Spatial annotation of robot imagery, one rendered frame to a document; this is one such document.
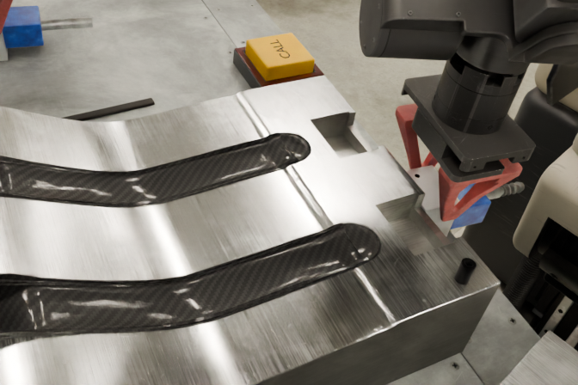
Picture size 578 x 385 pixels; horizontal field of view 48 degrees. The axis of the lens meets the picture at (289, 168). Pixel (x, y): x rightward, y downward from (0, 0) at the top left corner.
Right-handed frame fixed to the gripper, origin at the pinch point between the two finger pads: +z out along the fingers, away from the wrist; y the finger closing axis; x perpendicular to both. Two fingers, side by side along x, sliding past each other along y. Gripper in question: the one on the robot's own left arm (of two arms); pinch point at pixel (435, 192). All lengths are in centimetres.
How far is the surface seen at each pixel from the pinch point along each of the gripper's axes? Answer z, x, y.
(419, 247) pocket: -1.8, -5.9, 6.5
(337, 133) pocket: -1.9, -6.8, -7.3
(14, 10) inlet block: 1, -33, -38
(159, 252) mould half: -3.9, -25.4, 3.6
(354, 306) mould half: -4.2, -14.3, 11.5
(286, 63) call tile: 1.1, -5.6, -22.9
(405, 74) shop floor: 85, 87, -123
